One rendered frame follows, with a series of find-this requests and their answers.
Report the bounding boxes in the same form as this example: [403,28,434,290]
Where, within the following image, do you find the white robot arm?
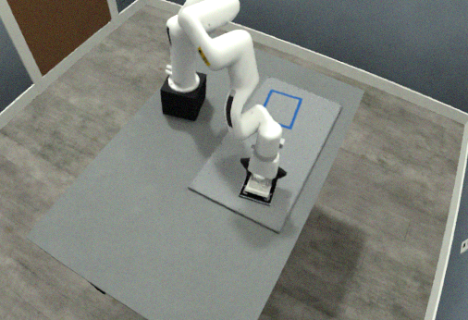
[166,0,285,162]

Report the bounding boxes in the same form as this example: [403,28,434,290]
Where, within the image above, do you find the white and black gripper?
[240,150,287,186]

